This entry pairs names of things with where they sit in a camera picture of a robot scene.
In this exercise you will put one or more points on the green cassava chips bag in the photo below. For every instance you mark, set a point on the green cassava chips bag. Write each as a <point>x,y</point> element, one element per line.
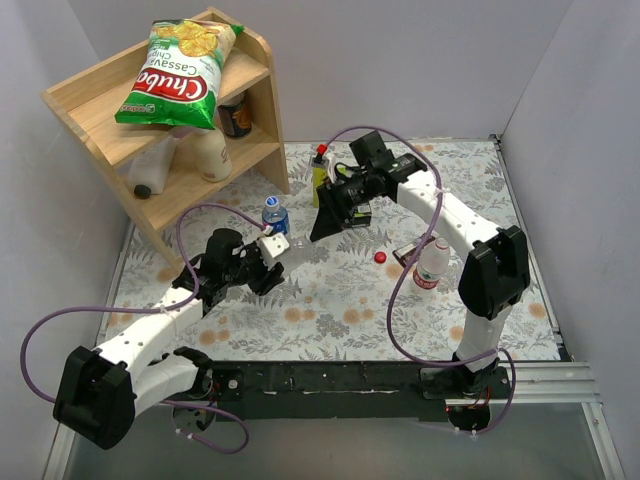
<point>179,83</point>

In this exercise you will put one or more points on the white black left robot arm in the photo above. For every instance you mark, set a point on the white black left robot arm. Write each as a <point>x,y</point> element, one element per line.
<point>103,390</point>

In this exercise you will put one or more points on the clear bottle black cap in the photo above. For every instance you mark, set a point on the clear bottle black cap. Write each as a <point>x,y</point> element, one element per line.
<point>148,172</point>

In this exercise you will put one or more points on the aluminium frame rail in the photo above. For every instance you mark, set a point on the aluminium frame rail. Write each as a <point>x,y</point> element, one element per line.
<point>549,382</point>

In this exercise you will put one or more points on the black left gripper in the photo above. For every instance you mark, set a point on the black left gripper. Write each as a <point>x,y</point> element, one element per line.
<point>261,272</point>

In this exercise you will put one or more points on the brown snack packet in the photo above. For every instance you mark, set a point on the brown snack packet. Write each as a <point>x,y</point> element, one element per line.
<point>404,253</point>

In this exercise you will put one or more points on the black green product box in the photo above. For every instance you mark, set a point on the black green product box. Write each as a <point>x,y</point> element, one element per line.
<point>360,216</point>

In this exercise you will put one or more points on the cream plastic bottle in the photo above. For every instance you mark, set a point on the cream plastic bottle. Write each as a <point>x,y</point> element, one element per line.
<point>212,157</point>

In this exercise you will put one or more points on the dark orange drink can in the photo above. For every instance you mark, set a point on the dark orange drink can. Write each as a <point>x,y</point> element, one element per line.
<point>235,117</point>

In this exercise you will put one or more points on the yellow glue bottle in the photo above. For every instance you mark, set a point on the yellow glue bottle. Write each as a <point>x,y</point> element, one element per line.
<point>318,177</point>

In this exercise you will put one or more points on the blue label water bottle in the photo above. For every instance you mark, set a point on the blue label water bottle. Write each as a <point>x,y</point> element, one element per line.
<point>274,214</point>

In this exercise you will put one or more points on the red label water bottle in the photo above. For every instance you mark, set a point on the red label water bottle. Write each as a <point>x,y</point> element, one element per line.
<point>431,264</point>

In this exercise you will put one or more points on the red bottle cap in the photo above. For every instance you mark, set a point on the red bottle cap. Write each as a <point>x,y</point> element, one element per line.
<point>380,257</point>

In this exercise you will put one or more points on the wooden shelf rack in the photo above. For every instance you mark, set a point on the wooden shelf rack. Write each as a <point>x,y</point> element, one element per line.
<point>87,102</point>

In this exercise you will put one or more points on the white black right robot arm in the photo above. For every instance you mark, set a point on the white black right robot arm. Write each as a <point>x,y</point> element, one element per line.
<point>496,271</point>

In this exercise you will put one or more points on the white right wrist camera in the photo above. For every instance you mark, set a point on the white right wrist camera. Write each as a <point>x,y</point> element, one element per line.
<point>323,160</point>

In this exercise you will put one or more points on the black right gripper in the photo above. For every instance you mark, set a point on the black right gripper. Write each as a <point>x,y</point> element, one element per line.
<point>338,204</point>

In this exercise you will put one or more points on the clear plastic bottle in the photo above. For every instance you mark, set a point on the clear plastic bottle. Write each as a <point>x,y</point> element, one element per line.
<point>300,250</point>

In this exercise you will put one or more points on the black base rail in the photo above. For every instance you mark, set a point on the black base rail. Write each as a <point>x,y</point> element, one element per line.
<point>268,390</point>

